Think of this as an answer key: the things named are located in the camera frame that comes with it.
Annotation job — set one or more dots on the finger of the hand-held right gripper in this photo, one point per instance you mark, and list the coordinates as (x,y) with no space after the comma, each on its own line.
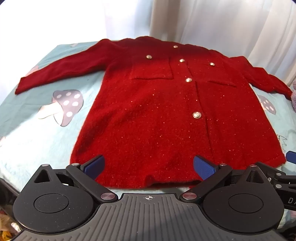
(291,157)
(277,172)

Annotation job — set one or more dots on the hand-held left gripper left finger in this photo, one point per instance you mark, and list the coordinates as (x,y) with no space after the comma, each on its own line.
(93,166)

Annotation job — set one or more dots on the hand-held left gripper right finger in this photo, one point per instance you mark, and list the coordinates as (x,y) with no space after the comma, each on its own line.
(203,168)

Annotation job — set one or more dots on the red knitted cardigan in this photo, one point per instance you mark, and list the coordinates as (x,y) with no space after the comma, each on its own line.
(150,120)

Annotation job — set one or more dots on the purple fuzzy cloth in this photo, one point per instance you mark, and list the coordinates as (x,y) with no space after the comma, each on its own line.
(294,92)

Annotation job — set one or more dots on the teal mushroom print bed sheet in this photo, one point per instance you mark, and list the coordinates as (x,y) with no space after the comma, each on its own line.
(34,139)

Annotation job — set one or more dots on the colourful cloth pile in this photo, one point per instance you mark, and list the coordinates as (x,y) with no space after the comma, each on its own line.
(7,222)

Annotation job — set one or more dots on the white curtain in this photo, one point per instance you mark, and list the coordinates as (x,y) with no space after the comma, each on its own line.
(208,23)

